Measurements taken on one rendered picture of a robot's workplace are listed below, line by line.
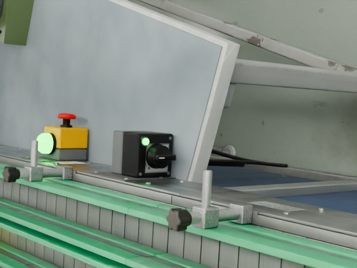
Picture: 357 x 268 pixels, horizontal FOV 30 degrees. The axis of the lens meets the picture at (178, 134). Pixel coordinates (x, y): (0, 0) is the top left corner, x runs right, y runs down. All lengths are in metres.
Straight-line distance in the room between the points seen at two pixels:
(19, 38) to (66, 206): 0.57
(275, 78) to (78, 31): 0.47
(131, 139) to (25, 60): 0.60
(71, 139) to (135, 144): 0.28
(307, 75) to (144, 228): 0.50
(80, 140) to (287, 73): 0.46
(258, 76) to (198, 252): 0.42
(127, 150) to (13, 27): 0.61
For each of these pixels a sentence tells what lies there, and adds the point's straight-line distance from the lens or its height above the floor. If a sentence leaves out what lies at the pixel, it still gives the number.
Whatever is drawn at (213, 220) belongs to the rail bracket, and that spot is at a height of 0.95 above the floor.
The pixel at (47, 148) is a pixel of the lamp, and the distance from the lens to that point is 1.42.
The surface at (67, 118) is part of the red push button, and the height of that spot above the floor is 0.80.
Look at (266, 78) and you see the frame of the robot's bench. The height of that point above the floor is 0.58.
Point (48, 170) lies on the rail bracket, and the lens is 1.24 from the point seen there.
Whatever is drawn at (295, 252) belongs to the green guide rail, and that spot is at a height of 0.96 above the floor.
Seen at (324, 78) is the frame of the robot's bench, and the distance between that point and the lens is 1.42.
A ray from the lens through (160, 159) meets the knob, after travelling 1.16.
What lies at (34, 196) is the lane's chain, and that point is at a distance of 1.39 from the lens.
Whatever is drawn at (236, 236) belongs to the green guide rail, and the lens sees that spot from 0.82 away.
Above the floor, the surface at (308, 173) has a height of 0.25.
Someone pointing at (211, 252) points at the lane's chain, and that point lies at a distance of 0.97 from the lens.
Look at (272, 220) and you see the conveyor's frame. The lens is 0.88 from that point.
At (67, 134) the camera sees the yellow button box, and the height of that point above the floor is 0.81.
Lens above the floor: 1.54
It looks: 40 degrees down
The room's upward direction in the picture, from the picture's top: 89 degrees counter-clockwise
